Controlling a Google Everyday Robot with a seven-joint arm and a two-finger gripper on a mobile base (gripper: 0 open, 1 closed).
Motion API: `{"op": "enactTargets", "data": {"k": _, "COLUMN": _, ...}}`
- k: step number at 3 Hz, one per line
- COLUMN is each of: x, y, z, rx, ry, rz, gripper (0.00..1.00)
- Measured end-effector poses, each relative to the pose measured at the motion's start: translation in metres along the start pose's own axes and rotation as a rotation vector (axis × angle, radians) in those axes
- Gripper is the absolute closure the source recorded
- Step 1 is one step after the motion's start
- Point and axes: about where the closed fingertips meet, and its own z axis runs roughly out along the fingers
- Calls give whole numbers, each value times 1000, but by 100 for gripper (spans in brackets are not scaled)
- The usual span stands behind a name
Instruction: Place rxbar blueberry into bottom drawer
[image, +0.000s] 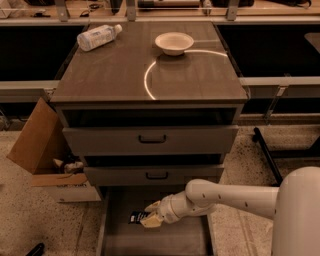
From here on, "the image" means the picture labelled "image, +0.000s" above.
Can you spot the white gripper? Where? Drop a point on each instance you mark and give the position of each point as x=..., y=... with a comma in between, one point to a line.
x=166, y=207

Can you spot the dark blue rxbar wrapper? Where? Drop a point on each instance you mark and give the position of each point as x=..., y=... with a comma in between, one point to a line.
x=137, y=216

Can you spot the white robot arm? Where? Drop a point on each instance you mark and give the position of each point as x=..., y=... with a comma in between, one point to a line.
x=294, y=208

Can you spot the grey open bottom drawer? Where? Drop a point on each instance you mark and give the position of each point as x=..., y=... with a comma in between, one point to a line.
x=188, y=237

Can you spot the grey middle drawer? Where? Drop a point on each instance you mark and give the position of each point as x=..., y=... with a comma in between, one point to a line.
x=151, y=175

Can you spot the grey top drawer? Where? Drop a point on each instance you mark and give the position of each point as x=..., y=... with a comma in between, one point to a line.
x=150, y=140

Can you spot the grey drawer cabinet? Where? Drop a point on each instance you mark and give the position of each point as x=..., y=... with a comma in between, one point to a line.
x=131, y=82

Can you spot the crumpled items in box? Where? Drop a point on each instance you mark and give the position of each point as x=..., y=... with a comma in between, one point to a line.
x=68, y=167

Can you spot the black object on floor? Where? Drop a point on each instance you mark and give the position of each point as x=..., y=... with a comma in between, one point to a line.
x=38, y=250

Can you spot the open cardboard box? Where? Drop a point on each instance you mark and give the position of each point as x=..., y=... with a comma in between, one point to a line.
x=42, y=150

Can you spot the black metal stand leg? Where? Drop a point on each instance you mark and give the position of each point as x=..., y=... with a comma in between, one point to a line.
x=257, y=137

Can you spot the white paper bowl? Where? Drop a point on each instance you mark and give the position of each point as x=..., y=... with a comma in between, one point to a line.
x=174, y=43

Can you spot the clear plastic water bottle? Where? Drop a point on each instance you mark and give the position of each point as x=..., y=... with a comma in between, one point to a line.
x=98, y=36

